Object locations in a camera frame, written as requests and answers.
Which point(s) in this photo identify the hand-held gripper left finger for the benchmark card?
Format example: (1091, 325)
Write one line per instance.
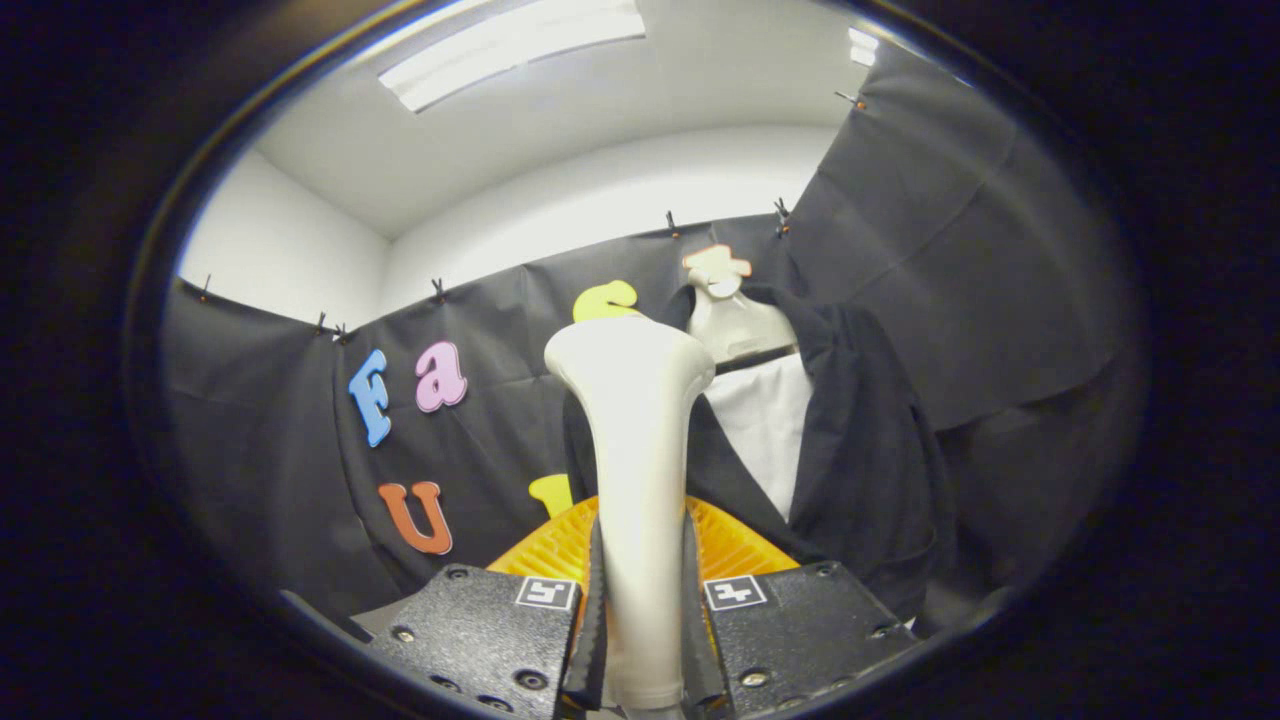
(590, 660)

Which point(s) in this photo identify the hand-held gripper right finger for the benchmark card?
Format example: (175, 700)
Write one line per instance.
(695, 650)

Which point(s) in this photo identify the white garment steamer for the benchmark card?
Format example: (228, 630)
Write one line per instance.
(640, 480)

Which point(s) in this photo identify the black jacket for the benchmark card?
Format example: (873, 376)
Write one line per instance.
(860, 450)

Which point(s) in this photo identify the white plastic hanger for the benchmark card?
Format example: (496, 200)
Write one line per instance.
(735, 330)

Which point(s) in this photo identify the row of small cloth clips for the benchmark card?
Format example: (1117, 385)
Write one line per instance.
(437, 291)

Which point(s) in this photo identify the black backdrop cloth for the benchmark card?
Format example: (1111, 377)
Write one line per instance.
(1000, 280)

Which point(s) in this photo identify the long ceiling light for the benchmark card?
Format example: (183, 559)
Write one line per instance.
(510, 50)

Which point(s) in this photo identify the small ceiling light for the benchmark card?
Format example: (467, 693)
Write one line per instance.
(863, 46)

